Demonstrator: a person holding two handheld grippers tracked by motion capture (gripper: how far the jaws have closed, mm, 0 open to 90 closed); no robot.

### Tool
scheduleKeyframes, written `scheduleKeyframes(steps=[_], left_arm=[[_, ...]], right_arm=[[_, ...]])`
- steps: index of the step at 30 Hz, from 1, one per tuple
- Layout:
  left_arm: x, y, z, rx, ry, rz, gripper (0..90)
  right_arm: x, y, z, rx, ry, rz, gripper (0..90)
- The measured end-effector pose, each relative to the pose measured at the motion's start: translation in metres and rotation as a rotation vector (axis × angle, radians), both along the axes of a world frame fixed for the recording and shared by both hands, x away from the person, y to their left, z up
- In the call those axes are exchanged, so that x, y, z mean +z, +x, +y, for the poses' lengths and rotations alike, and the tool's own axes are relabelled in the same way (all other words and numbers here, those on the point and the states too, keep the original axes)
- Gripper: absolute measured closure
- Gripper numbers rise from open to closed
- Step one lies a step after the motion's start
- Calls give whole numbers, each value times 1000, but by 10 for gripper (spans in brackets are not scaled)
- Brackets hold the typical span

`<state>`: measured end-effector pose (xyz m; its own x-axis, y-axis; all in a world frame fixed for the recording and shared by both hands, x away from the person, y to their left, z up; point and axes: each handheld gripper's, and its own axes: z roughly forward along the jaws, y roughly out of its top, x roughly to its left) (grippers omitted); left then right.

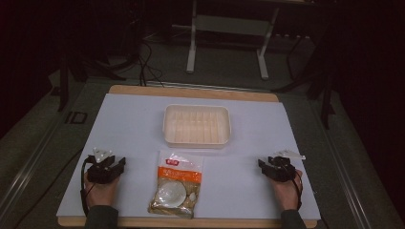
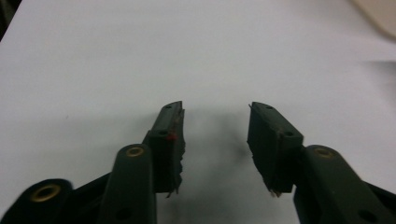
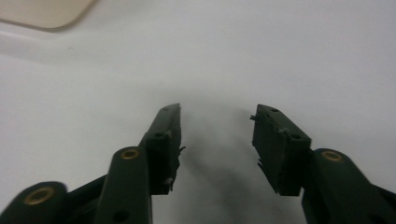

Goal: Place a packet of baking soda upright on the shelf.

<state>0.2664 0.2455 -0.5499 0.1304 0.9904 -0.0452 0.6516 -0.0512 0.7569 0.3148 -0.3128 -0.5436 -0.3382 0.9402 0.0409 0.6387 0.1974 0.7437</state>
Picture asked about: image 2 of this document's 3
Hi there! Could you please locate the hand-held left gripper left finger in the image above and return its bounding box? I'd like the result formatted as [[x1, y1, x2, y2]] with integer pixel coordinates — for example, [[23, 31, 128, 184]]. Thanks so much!
[[96, 100, 187, 224]]

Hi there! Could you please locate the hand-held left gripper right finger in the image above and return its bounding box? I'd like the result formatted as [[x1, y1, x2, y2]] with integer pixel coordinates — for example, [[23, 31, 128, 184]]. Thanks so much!
[[247, 101, 396, 224]]

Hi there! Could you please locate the beige object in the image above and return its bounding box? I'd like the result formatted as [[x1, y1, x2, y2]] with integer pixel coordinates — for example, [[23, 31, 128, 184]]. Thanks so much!
[[350, 0, 396, 41]]

